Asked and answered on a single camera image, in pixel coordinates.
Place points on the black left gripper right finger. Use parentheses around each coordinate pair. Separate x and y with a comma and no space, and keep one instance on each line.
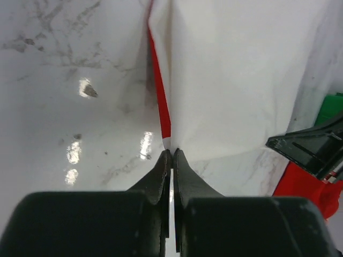
(208,223)

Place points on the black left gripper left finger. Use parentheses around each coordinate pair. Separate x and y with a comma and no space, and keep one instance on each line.
(134,222)

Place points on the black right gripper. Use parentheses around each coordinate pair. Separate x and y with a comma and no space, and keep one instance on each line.
(317,150)

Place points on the white red printed t shirt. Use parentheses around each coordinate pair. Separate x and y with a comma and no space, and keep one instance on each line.
(227,73)

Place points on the green plastic bin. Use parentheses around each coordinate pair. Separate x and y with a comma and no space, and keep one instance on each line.
(331,106)

